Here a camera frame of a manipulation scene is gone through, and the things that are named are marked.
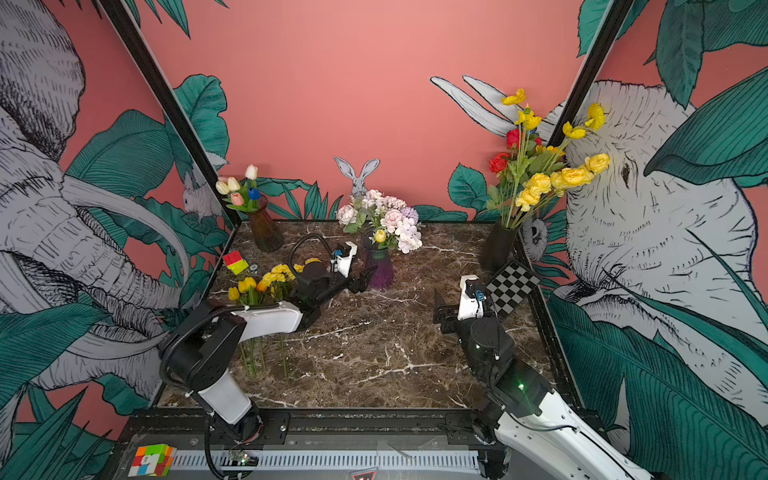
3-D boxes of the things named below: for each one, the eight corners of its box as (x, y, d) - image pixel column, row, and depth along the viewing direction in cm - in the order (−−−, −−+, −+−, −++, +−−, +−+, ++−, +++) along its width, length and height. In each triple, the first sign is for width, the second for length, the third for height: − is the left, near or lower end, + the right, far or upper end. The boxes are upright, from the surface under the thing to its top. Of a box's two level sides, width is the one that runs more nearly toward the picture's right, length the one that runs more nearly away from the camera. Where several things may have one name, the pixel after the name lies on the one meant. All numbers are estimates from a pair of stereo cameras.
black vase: (483, 278, 107) (499, 242, 92) (479, 259, 113) (493, 223, 97) (502, 278, 107) (522, 242, 92) (497, 260, 113) (515, 223, 97)
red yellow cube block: (227, 267, 108) (220, 258, 104) (240, 258, 111) (235, 249, 107) (236, 276, 106) (230, 268, 101) (250, 267, 108) (244, 258, 104)
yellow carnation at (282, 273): (281, 286, 100) (277, 280, 97) (271, 273, 103) (267, 267, 100) (295, 277, 102) (292, 271, 99) (285, 265, 106) (282, 258, 103)
